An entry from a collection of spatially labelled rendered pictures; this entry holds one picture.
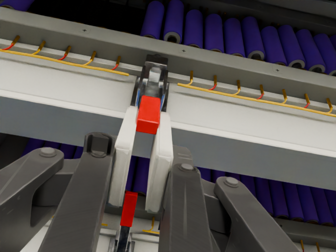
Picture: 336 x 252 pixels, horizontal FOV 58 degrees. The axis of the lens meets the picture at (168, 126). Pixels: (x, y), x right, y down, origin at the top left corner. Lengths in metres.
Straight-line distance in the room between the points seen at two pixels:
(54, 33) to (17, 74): 0.04
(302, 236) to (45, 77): 0.34
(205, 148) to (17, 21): 0.18
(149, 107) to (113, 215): 0.23
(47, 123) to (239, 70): 0.16
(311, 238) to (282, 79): 0.22
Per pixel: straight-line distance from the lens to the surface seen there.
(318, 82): 0.29
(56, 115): 0.24
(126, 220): 0.32
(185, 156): 0.15
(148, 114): 0.17
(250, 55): 0.31
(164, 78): 0.23
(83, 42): 0.26
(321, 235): 0.43
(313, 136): 0.28
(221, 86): 0.26
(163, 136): 0.15
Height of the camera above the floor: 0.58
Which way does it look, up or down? 27 degrees down
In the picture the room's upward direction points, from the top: 13 degrees clockwise
